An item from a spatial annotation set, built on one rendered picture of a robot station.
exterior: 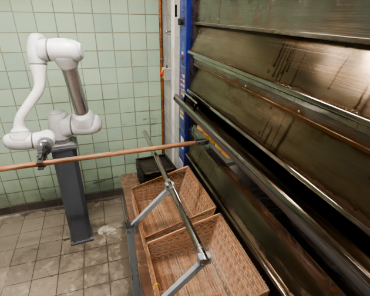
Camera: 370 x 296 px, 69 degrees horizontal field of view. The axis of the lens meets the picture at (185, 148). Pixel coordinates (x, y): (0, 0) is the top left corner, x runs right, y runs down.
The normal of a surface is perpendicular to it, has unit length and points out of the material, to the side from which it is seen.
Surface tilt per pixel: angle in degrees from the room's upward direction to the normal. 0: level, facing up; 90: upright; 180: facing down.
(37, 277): 0
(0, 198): 90
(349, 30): 90
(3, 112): 90
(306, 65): 70
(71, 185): 90
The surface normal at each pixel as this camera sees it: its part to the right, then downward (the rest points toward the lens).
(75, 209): 0.38, 0.42
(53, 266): 0.02, -0.89
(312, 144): -0.89, -0.19
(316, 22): -0.95, 0.12
